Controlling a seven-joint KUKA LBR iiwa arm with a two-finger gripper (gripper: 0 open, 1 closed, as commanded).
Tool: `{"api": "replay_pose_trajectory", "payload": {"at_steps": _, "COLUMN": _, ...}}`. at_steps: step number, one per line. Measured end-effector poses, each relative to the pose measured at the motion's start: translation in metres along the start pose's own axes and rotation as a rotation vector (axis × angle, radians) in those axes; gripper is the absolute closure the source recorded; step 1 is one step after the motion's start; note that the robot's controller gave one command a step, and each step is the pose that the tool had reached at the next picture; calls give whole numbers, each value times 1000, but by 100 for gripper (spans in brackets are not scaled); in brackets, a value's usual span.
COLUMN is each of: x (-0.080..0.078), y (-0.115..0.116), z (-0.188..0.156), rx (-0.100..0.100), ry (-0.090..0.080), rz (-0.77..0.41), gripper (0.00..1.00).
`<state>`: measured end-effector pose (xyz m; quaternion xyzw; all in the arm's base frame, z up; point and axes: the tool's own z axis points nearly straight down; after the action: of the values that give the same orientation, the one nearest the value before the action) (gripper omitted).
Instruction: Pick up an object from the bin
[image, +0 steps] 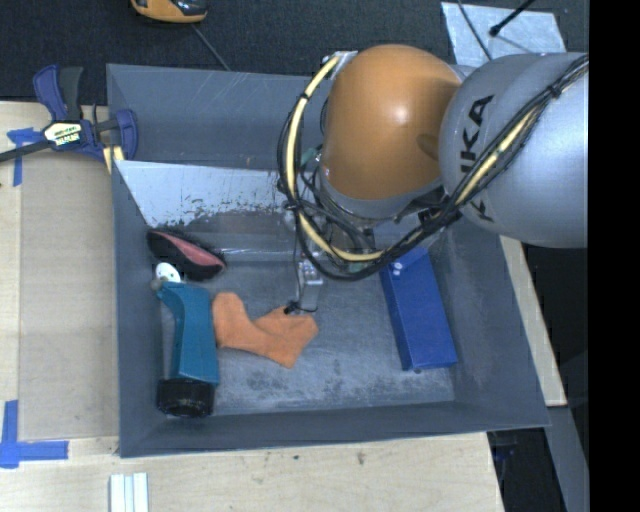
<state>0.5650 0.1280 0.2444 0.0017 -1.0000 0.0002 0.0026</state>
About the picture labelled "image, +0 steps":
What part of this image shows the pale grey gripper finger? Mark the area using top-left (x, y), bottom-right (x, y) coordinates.
top-left (303, 263), bottom-right (325, 314)
top-left (292, 260), bottom-right (307, 314)

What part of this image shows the orange cloth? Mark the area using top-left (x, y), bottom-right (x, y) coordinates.
top-left (211, 291), bottom-right (320, 370)

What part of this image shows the grey metal bin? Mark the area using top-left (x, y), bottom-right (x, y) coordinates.
top-left (105, 63), bottom-right (552, 459)

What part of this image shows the blue box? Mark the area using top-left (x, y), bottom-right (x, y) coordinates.
top-left (378, 245), bottom-right (459, 373)

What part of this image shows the teal spray bottle black cap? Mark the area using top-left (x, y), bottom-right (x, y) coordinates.
top-left (150, 261), bottom-right (222, 419)

